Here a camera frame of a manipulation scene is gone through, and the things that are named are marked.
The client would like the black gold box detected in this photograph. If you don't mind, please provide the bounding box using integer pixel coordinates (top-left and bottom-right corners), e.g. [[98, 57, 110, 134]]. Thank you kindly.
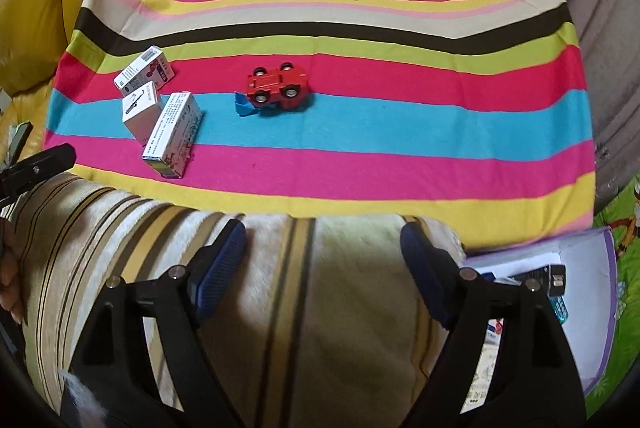
[[511, 264, 566, 298]]

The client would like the teal small box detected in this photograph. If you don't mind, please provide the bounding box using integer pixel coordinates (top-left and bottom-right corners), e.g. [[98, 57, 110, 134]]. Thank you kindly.
[[549, 296, 568, 325]]

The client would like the beige printed box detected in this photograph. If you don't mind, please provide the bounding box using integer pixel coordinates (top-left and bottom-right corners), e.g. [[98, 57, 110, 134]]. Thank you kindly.
[[461, 330, 500, 414]]

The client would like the green cartoon box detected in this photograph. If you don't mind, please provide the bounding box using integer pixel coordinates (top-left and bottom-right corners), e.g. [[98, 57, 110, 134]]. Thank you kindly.
[[586, 174, 639, 417]]

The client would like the white narrow text box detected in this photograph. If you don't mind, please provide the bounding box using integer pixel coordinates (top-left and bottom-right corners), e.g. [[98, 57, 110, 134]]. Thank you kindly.
[[141, 92, 203, 179]]

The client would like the white barcode medicine box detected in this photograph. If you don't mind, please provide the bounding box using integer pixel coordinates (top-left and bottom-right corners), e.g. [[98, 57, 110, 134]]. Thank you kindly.
[[114, 45, 175, 97]]

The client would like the blue plastic piece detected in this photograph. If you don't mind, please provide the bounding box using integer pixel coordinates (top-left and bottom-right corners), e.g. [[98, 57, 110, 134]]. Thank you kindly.
[[234, 92, 259, 117]]

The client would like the white blue red medicine box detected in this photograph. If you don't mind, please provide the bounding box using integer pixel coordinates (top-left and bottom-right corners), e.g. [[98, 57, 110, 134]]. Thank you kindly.
[[486, 318, 503, 341]]

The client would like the white saxophone box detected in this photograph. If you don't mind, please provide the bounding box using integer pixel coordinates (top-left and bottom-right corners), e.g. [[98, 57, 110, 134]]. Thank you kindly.
[[122, 81, 163, 146]]

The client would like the white purple storage box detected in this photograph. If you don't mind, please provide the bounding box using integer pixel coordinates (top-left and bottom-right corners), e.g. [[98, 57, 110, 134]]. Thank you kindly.
[[465, 227, 617, 393]]

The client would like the yellow leather sofa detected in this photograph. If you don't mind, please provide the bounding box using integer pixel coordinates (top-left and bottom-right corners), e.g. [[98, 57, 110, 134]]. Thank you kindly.
[[1, 0, 82, 159]]

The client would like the colourful striped tablecloth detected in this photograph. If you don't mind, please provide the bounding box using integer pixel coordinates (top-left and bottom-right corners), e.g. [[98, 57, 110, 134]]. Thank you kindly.
[[44, 0, 596, 247]]

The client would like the person's left hand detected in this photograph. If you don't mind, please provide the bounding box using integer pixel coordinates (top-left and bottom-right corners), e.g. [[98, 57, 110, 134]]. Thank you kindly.
[[1, 219, 24, 324]]

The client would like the red toy car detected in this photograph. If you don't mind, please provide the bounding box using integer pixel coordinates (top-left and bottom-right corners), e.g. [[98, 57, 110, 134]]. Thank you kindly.
[[245, 62, 310, 110]]

